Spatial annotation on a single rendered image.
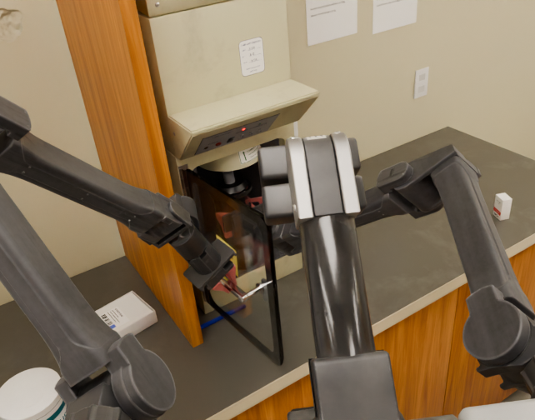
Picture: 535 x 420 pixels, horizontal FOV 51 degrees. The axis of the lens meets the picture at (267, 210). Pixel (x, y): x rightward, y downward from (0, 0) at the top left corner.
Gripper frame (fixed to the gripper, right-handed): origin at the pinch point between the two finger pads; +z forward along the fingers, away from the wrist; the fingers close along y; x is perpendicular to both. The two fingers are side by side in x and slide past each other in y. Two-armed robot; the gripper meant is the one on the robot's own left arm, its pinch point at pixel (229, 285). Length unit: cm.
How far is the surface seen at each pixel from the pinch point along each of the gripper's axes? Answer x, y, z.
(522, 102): -49, -163, 113
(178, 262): -14.0, 3.5, -2.6
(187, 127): -13.4, -16.6, -26.7
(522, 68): -50, -167, 96
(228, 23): -21, -39, -33
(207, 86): -21.2, -27.6, -25.7
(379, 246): -12, -42, 49
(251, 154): -22.9, -27.8, -2.3
